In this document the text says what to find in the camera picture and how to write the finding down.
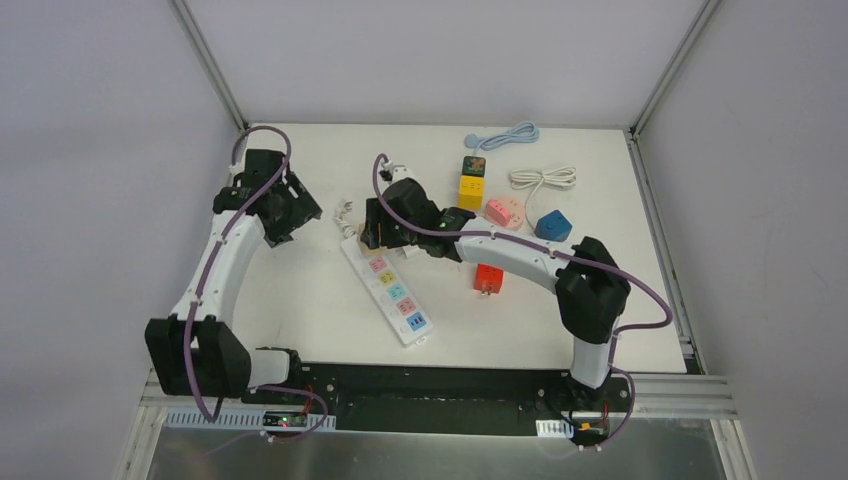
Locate pink round socket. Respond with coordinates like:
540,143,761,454
483,195,526,231

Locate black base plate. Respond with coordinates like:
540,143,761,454
228,362,631,436

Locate aluminium frame rail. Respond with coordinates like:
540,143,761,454
140,363,739,421

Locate beige cube socket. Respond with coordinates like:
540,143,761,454
357,223,385,258

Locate blue cube socket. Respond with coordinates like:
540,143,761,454
534,209,573,242

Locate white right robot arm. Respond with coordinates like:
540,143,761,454
361,178,631,410

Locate light blue power cable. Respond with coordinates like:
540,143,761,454
463,120,541,158

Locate white multicolour power strip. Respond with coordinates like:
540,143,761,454
340,237,434,347

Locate orange-red cube socket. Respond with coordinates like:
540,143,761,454
473,264,504,295

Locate yellow cube socket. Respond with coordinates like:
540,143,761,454
457,175,485,211

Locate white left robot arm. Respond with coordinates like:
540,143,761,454
145,149,322,405

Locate white coiled power cable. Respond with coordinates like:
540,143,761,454
508,165,578,215

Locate dark green cube socket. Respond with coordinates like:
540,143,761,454
461,156,486,178

